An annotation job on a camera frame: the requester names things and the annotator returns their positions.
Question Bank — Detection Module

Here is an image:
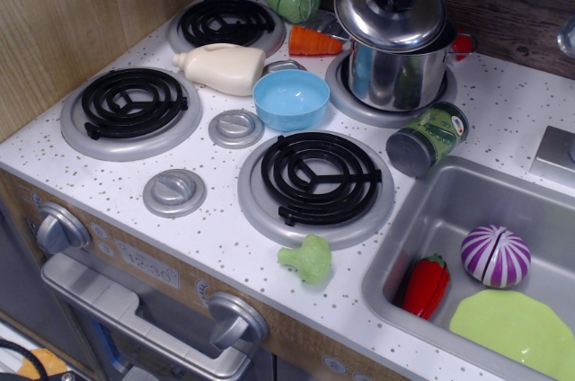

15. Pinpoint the steel pot lid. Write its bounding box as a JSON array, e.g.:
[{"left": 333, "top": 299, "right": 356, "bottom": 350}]
[{"left": 333, "top": 0, "right": 447, "bottom": 53}]

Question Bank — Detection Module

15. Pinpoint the stainless steel pot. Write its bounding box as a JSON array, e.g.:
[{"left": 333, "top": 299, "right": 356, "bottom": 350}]
[{"left": 325, "top": 22, "right": 459, "bottom": 114}]

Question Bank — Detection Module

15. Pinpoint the red toy cup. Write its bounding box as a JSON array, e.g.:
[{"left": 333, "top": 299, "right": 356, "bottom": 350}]
[{"left": 451, "top": 31, "right": 478, "bottom": 61}]

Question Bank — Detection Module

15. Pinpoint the grey stovetop knob back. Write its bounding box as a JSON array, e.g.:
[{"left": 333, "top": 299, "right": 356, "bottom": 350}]
[{"left": 304, "top": 10, "right": 349, "bottom": 41}]

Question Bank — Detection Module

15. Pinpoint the grey stovetop knob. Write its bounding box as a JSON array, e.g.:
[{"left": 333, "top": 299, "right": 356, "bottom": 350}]
[
  {"left": 143, "top": 169, "right": 207, "bottom": 218},
  {"left": 208, "top": 110, "right": 264, "bottom": 149},
  {"left": 304, "top": 10, "right": 349, "bottom": 41},
  {"left": 261, "top": 59, "right": 306, "bottom": 76}
]

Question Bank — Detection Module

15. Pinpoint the green toy cabbage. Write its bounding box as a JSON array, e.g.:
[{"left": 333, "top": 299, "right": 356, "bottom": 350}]
[{"left": 266, "top": 0, "right": 321, "bottom": 24}]

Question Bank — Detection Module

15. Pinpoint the orange toy carrot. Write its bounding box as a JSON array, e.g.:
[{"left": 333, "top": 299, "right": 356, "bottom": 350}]
[{"left": 288, "top": 25, "right": 343, "bottom": 57}]

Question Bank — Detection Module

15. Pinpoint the chrome faucet spout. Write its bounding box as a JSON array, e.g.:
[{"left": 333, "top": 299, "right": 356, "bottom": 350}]
[{"left": 556, "top": 16, "right": 575, "bottom": 58}]

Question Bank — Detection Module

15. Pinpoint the grey stovetop knob rear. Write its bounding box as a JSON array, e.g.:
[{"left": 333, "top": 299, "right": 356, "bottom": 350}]
[{"left": 261, "top": 59, "right": 306, "bottom": 76}]

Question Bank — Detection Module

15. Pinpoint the light blue plastic bowl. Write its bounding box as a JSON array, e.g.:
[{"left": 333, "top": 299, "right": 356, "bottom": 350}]
[{"left": 252, "top": 69, "right": 331, "bottom": 132}]

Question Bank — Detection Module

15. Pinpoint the green peas can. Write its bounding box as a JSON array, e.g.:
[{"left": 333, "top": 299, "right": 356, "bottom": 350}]
[{"left": 385, "top": 102, "right": 470, "bottom": 178}]

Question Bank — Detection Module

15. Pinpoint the back left black burner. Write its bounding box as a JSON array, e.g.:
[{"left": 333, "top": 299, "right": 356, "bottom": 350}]
[{"left": 167, "top": 0, "right": 286, "bottom": 58}]

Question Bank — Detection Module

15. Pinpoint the black burner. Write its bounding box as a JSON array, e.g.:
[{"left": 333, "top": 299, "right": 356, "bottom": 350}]
[
  {"left": 60, "top": 67, "right": 202, "bottom": 162},
  {"left": 237, "top": 131, "right": 394, "bottom": 250},
  {"left": 167, "top": 0, "right": 286, "bottom": 58}
]

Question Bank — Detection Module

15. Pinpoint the cream toy bottle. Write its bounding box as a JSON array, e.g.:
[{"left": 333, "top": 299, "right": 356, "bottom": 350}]
[{"left": 172, "top": 43, "right": 266, "bottom": 96}]

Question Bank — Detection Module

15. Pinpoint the silver faucet base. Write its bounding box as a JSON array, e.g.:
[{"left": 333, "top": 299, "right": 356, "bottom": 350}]
[{"left": 530, "top": 126, "right": 575, "bottom": 188}]

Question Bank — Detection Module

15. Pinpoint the grey stovetop knob middle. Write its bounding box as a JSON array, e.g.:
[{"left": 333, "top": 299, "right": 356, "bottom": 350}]
[{"left": 208, "top": 110, "right": 264, "bottom": 149}]

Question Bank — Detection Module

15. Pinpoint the silver sink basin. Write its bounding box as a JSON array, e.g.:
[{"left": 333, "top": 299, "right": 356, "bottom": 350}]
[{"left": 362, "top": 156, "right": 574, "bottom": 380}]

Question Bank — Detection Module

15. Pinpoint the front right black burner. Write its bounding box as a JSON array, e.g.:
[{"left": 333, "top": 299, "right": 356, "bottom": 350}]
[{"left": 237, "top": 131, "right": 394, "bottom": 250}]

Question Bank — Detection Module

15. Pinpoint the purple toy onion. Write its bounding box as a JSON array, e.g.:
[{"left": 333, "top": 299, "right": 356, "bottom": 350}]
[{"left": 460, "top": 225, "right": 531, "bottom": 288}]

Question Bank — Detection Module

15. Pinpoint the front left black burner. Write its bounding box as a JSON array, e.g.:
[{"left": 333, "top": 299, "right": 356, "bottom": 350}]
[{"left": 60, "top": 67, "right": 202, "bottom": 162}]

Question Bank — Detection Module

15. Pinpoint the green toy broccoli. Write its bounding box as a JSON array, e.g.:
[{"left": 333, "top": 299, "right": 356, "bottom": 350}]
[{"left": 278, "top": 235, "right": 332, "bottom": 284}]

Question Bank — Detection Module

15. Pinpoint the grey stovetop knob front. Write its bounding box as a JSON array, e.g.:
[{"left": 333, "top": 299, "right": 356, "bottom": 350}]
[{"left": 143, "top": 169, "right": 207, "bottom": 218}]

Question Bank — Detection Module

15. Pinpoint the red toy pepper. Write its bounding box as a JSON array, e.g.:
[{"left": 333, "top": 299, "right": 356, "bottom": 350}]
[{"left": 402, "top": 253, "right": 451, "bottom": 319}]

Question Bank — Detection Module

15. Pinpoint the light green plate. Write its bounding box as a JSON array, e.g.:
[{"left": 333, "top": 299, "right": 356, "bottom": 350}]
[{"left": 449, "top": 289, "right": 574, "bottom": 380}]

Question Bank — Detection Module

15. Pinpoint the oven clock display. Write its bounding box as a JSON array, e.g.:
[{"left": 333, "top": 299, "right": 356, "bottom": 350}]
[{"left": 114, "top": 240, "right": 181, "bottom": 289}]

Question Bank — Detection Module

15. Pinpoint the right oven dial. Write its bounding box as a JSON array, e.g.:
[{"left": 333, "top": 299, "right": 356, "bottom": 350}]
[{"left": 208, "top": 291, "right": 269, "bottom": 350}]

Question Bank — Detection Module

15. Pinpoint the oven dial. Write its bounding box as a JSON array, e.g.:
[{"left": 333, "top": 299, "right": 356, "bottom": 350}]
[
  {"left": 37, "top": 202, "right": 92, "bottom": 254},
  {"left": 208, "top": 291, "right": 269, "bottom": 350}
]

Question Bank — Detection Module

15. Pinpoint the left oven dial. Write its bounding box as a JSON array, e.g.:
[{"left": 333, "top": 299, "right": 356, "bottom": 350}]
[{"left": 37, "top": 202, "right": 92, "bottom": 254}]

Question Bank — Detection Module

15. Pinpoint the orange yellow object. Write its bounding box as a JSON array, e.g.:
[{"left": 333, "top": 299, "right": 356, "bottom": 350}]
[{"left": 17, "top": 349, "right": 67, "bottom": 379}]

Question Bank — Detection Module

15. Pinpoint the back right burner ring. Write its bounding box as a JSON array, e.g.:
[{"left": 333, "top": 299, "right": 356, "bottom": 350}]
[{"left": 323, "top": 50, "right": 458, "bottom": 129}]

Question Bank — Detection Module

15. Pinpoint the silver oven door handle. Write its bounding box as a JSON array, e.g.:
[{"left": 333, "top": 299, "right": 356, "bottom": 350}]
[{"left": 41, "top": 253, "right": 251, "bottom": 380}]

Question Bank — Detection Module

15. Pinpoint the black cable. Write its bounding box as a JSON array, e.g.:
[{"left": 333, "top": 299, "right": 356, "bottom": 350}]
[{"left": 0, "top": 338, "right": 46, "bottom": 381}]

